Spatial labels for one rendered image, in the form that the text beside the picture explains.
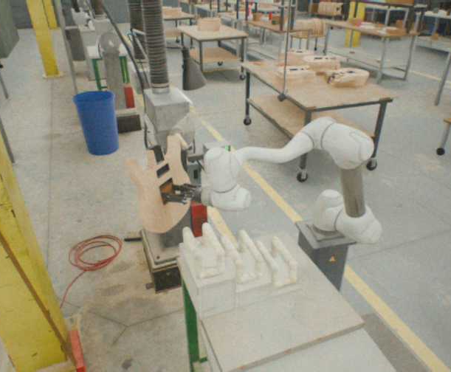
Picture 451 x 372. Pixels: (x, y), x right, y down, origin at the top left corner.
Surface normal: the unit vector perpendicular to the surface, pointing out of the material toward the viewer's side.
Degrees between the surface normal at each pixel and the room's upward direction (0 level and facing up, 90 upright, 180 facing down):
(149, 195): 81
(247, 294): 90
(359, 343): 0
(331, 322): 0
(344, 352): 0
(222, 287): 90
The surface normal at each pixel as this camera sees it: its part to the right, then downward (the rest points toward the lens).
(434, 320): -0.02, -0.86
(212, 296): 0.33, 0.48
